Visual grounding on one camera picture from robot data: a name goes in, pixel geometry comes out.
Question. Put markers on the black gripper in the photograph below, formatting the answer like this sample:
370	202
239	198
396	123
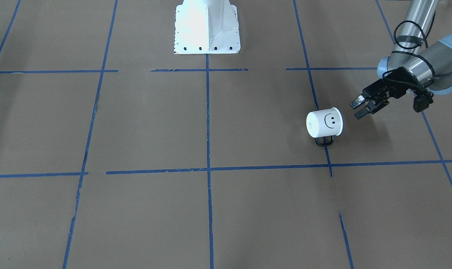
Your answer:
394	90

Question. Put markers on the white smiley mug black handle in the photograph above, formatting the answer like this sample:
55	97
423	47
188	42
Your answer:
323	125

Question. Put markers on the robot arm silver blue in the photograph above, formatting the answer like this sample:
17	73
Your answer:
414	65

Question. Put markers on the brown paper table cover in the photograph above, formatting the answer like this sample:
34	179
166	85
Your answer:
115	153

